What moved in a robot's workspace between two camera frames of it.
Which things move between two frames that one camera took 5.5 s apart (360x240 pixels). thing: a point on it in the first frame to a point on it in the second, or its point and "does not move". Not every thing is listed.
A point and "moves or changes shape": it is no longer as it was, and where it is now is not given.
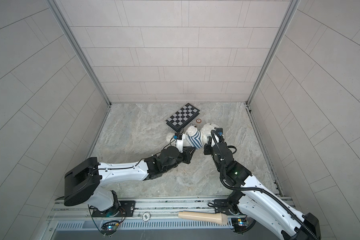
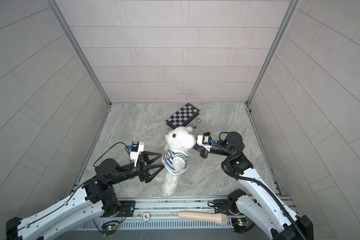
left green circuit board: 109,228 does not move
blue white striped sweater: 196,140 moves or changes shape
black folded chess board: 178,120 does not move
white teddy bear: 206,131 to 181,138
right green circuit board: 240,224 does not move
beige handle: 221,218 does not move
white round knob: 146,216 does not move
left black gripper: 186,153 to 141,174
